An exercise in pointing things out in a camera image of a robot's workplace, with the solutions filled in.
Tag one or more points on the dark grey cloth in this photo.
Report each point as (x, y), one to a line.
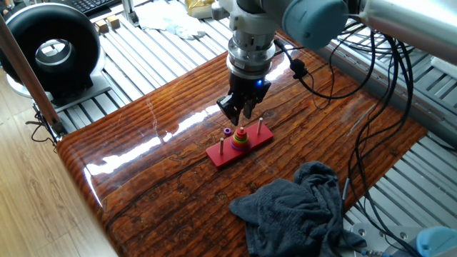
(285, 214)

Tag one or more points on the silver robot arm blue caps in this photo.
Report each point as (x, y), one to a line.
(251, 53)

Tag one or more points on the silver aluminium post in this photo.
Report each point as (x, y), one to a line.
(128, 10)

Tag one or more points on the white power strip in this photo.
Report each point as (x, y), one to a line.
(446, 68)

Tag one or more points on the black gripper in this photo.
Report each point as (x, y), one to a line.
(250, 89)

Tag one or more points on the small wooden cube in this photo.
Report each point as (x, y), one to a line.
(113, 21)
(101, 26)

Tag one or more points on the black keyboard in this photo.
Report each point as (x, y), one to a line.
(89, 5)

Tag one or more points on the brown pole with clamp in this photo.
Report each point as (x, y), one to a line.
(25, 71)

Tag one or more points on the gold yellow box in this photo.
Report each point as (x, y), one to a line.
(198, 9)

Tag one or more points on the wood-grain table mat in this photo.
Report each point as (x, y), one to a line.
(143, 200)

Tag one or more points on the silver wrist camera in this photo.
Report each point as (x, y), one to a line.
(219, 10)

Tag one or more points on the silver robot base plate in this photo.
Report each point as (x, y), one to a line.
(371, 232)

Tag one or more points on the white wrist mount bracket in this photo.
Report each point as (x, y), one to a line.
(250, 23)

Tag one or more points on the grey aluminium table beam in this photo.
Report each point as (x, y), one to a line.
(392, 96)

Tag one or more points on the red Hanoi base with pegs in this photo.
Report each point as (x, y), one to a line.
(221, 160)

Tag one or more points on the white crumpled cloth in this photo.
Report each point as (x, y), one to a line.
(160, 16)

